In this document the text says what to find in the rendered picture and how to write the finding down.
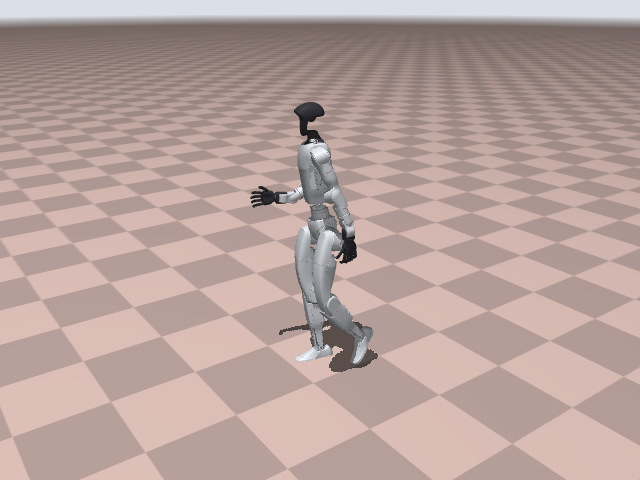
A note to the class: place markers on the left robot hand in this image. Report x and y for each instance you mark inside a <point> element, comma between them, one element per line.
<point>348,248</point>

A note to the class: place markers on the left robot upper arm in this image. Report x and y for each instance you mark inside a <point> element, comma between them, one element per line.
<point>322,161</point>

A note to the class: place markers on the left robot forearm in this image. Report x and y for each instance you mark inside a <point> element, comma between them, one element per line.
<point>345,221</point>

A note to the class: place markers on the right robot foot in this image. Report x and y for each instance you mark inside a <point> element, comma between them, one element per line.
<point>312,354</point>

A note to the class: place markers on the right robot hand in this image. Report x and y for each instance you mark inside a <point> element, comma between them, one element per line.
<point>267,197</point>

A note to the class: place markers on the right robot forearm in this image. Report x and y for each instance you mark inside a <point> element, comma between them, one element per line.
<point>292,196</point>

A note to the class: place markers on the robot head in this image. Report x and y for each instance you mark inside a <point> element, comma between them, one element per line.
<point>308,112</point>

